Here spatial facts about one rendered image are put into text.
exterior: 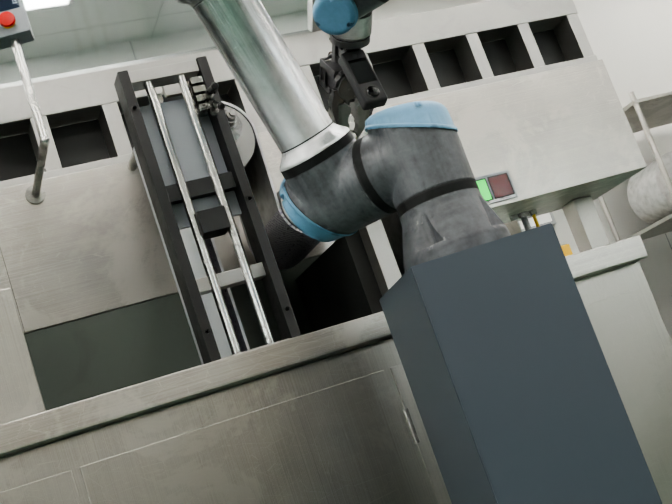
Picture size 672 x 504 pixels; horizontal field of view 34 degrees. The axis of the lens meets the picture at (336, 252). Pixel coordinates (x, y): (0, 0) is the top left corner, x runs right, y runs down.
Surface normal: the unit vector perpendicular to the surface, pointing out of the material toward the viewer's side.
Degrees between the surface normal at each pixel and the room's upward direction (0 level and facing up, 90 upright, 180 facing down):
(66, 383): 90
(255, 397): 90
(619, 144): 90
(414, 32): 90
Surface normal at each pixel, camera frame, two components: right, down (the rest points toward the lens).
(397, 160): -0.53, 0.05
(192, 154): 0.31, -0.29
